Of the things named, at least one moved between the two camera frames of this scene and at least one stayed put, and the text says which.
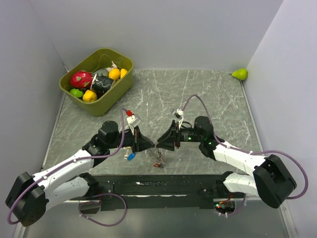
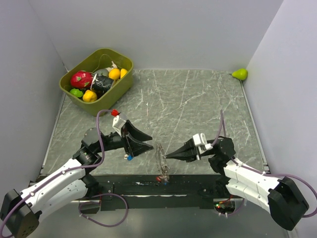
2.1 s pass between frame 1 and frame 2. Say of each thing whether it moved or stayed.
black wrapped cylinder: stayed
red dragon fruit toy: stayed
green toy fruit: stayed
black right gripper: moved
